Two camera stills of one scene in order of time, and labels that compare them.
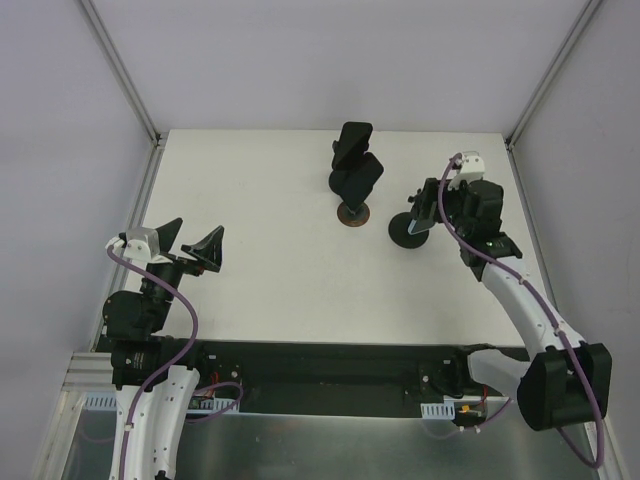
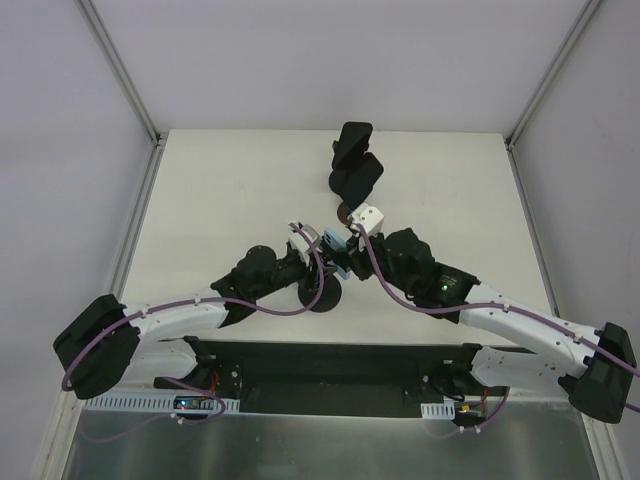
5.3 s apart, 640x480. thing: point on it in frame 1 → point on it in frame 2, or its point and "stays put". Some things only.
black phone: x=352 y=143 stays put
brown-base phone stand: x=348 y=218 stays put
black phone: x=360 y=180 stays put
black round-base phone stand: x=399 y=233 → x=331 y=293
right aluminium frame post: x=582 y=21 stays put
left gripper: x=181 y=261 → x=310 y=262
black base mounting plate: x=340 y=377 stays put
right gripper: x=428 y=198 → x=359 y=261
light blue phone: x=419 y=226 → x=335 y=240
